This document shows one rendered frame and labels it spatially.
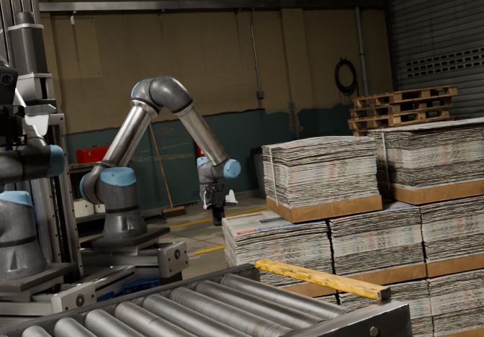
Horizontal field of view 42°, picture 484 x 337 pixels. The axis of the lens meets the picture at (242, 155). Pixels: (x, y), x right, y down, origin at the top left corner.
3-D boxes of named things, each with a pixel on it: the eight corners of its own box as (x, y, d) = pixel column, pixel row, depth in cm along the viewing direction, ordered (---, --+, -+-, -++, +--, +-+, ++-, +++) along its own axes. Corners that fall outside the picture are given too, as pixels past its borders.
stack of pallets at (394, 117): (415, 176, 951) (406, 91, 944) (469, 176, 873) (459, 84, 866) (353, 191, 876) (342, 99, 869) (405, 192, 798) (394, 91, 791)
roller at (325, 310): (236, 291, 151) (234, 271, 150) (369, 335, 110) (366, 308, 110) (218, 296, 148) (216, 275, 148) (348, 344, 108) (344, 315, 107)
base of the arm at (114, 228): (94, 240, 212) (90, 211, 211) (121, 230, 226) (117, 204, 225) (131, 238, 206) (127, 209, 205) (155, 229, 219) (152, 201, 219)
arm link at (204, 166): (223, 155, 253) (227, 181, 253) (207, 155, 261) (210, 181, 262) (208, 157, 248) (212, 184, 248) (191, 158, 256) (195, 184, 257)
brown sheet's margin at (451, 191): (369, 193, 228) (369, 181, 228) (443, 182, 232) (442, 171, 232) (414, 204, 191) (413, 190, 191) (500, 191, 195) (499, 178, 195)
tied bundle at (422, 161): (369, 194, 228) (362, 132, 227) (444, 183, 233) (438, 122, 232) (413, 207, 191) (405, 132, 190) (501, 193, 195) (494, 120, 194)
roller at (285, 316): (213, 297, 147) (210, 276, 147) (341, 346, 107) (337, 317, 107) (194, 302, 145) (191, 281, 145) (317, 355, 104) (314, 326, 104)
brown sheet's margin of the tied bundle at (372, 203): (279, 216, 201) (278, 202, 201) (364, 203, 205) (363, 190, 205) (292, 222, 185) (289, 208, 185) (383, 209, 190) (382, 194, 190)
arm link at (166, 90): (181, 65, 228) (248, 167, 247) (164, 70, 236) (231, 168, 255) (160, 83, 222) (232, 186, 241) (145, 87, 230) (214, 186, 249)
